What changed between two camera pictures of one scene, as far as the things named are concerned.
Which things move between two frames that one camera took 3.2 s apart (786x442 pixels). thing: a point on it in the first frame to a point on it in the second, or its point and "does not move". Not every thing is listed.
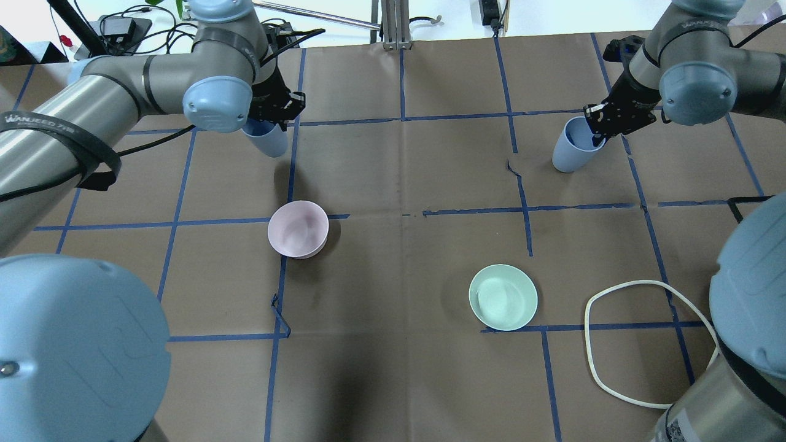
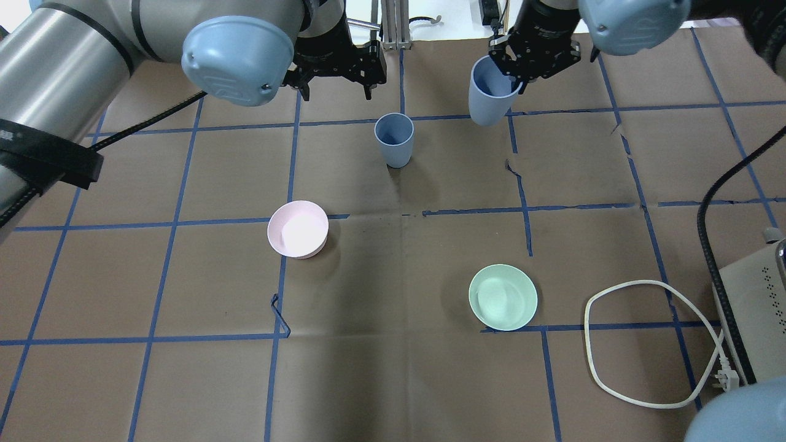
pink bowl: (299, 229) does not move
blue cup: (269, 136) to (395, 134)
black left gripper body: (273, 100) to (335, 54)
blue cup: (575, 150) to (492, 93)
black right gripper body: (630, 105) to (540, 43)
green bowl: (503, 297) does not move
